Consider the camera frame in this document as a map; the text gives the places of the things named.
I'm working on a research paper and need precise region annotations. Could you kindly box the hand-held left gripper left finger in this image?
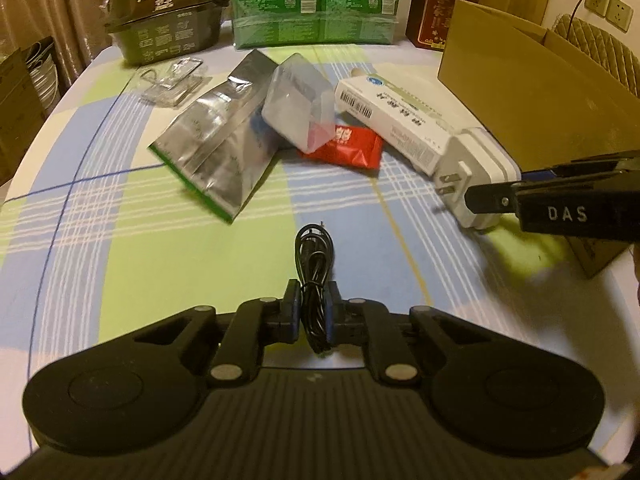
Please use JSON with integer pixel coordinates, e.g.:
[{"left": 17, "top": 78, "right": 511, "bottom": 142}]
[{"left": 132, "top": 279, "right": 304, "bottom": 389}]

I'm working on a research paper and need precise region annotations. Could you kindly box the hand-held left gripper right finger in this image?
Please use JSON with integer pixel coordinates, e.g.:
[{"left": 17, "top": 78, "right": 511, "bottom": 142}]
[{"left": 324, "top": 281, "right": 493, "bottom": 389}]

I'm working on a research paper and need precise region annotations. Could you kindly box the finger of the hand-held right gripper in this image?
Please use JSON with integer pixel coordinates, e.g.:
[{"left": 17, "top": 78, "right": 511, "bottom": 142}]
[{"left": 464, "top": 181, "right": 524, "bottom": 217}]

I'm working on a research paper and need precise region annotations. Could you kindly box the white charger plug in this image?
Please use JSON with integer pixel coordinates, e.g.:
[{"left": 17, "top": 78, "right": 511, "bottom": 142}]
[{"left": 432, "top": 127, "right": 523, "bottom": 234}]

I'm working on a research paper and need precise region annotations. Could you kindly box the black cable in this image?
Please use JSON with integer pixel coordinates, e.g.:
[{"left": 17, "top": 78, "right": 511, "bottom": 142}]
[{"left": 295, "top": 221, "right": 335, "bottom": 356}]

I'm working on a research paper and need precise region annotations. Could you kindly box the brown cardboard box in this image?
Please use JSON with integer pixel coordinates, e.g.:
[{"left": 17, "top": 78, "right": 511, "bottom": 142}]
[{"left": 437, "top": 0, "right": 640, "bottom": 279}]

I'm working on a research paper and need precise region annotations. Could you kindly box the white medicine box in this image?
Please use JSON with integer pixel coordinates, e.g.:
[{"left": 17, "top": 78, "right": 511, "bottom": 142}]
[{"left": 334, "top": 76, "right": 458, "bottom": 177}]

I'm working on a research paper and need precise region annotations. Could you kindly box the red snack packet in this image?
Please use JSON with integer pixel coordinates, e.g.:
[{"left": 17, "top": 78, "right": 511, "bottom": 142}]
[{"left": 297, "top": 125, "right": 385, "bottom": 173}]

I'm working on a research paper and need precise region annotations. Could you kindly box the silver foil bag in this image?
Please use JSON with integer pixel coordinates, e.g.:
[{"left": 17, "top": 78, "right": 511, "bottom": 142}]
[{"left": 147, "top": 50, "right": 282, "bottom": 224}]

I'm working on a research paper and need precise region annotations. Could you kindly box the clear plastic box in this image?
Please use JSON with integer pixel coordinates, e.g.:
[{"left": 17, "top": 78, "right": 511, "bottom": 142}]
[{"left": 262, "top": 55, "right": 336, "bottom": 155}]

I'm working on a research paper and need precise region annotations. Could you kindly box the quilted beige chair cover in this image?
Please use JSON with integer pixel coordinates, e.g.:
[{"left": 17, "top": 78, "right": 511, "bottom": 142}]
[{"left": 552, "top": 12, "right": 640, "bottom": 99}]

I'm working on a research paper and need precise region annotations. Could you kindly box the dark red gift box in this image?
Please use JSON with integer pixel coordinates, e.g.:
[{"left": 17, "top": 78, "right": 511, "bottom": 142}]
[{"left": 405, "top": 0, "right": 487, "bottom": 53}]

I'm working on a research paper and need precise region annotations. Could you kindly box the clear plastic hook package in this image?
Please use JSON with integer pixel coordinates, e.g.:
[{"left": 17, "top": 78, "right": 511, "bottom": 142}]
[{"left": 135, "top": 57, "right": 211, "bottom": 109}]

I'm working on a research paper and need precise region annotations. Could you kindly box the green wrapped box pack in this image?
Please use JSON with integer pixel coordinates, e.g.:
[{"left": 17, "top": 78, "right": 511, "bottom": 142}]
[{"left": 231, "top": 0, "right": 401, "bottom": 52}]

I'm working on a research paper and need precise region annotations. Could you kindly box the black noodle bowl pack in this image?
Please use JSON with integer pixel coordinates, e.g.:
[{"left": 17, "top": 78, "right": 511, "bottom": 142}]
[{"left": 102, "top": 0, "right": 231, "bottom": 67}]

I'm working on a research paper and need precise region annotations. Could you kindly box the dark cabinet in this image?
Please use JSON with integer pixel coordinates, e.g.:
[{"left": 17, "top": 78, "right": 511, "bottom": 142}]
[{"left": 0, "top": 47, "right": 51, "bottom": 186}]

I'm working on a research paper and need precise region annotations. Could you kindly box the stack of white bowls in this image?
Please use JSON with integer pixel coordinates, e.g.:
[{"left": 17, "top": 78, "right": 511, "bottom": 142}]
[{"left": 22, "top": 37, "right": 64, "bottom": 111}]

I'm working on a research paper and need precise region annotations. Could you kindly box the beige curtain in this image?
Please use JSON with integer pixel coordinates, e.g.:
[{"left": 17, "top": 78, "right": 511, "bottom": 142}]
[{"left": 0, "top": 0, "right": 128, "bottom": 88}]

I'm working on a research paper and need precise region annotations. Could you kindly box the empty wall socket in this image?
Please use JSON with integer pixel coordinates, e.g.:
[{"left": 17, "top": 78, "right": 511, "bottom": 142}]
[{"left": 606, "top": 0, "right": 632, "bottom": 31}]

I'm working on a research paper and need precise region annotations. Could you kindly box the black power cord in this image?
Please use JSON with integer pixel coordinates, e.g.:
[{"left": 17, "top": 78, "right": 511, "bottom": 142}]
[{"left": 570, "top": 0, "right": 602, "bottom": 26}]

